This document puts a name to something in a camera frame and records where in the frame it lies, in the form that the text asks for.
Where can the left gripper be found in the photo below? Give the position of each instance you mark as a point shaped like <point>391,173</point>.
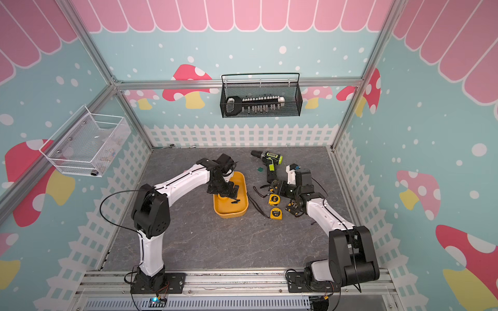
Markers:
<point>227,192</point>

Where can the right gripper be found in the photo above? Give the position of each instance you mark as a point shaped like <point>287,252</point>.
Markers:
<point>281,188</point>

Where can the yellow storage tray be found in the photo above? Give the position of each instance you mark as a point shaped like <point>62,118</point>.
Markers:
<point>233,207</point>

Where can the yellow tape measure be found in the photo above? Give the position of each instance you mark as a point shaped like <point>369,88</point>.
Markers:
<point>274,200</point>

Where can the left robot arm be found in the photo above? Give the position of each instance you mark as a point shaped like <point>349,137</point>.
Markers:
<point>151,214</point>

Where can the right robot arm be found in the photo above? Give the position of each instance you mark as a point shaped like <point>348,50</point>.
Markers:
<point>351,254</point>

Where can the socket bit holder set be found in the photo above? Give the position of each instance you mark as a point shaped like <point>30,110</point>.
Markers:
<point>235,106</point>

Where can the small circuit board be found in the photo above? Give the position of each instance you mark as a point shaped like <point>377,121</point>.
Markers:
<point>157,302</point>

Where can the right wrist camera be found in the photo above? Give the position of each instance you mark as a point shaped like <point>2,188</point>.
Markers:
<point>291,173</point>

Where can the black green cordless drill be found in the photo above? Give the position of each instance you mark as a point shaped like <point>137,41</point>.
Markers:
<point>271,161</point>

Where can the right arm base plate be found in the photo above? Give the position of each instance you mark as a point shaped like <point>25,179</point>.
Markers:
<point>300,282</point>

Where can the black wire wall basket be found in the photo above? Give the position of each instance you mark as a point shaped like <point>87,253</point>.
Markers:
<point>261,95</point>

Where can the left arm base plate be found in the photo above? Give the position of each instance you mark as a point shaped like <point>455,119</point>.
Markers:
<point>163,283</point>

